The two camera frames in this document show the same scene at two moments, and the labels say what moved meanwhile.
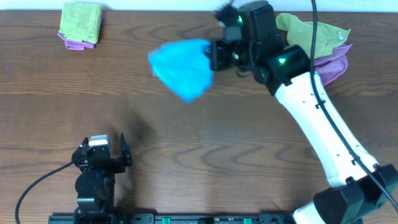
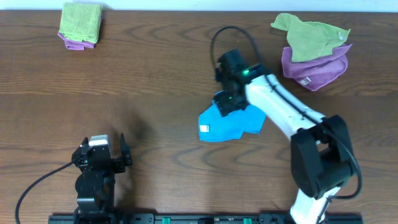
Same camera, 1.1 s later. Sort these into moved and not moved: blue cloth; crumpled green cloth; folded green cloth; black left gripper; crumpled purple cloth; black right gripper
Moved: black right gripper; blue cloth
Not moved: folded green cloth; crumpled purple cloth; crumpled green cloth; black left gripper
